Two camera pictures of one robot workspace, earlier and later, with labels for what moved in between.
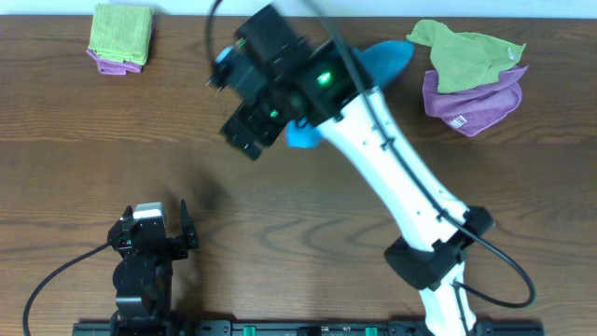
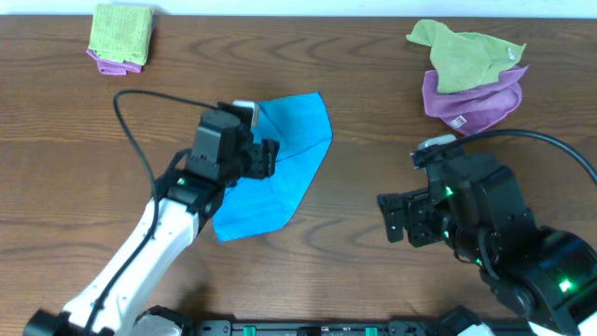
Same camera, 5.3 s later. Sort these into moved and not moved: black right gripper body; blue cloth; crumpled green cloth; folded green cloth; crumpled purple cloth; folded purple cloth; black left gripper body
Moved: black right gripper body; blue cloth; black left gripper body
Not moved: crumpled purple cloth; folded purple cloth; folded green cloth; crumpled green cloth
